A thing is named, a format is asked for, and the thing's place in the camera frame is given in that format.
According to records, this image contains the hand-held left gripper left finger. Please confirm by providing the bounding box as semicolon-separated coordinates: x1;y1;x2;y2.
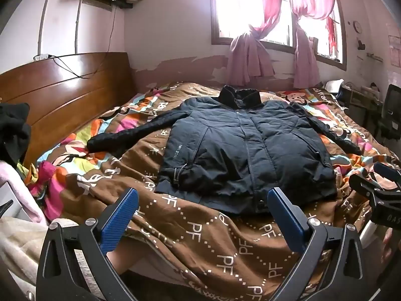
36;187;140;301

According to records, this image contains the wooden headboard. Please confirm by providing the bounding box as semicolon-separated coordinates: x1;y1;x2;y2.
0;52;135;167

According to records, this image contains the cluttered desk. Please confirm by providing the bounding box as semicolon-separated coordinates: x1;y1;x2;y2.
340;85;384;132

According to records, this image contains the pink cloth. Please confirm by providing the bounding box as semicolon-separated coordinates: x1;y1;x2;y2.
0;160;47;226

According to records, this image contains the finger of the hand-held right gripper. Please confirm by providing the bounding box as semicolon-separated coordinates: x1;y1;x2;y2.
349;173;396;206
373;162;401;192

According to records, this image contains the brown printed bedcover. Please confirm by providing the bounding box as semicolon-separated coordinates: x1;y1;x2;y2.
19;82;401;301

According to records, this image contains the white pillow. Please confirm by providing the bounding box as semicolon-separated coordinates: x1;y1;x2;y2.
324;80;345;94

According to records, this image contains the dark navy padded jacket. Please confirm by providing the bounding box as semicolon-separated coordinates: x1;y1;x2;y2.
87;85;362;216

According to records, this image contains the pink curtain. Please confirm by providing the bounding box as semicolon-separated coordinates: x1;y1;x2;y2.
213;0;284;87
283;0;337;90

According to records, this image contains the white wall pipe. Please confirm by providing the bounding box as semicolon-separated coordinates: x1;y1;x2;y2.
74;0;85;54
37;0;57;55

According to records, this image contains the wall calendar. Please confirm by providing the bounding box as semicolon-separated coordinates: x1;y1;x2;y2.
388;34;401;66

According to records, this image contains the black cloth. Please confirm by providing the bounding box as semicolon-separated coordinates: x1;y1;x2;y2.
0;102;31;167

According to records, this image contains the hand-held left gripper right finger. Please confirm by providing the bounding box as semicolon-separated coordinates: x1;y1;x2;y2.
266;187;365;301

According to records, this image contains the wooden framed window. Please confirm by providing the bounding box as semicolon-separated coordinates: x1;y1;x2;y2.
211;0;348;71

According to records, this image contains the black cable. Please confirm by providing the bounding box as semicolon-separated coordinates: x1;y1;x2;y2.
48;6;117;79

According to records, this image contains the cream fleece blanket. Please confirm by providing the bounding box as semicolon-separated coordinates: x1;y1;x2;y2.
0;216;104;301

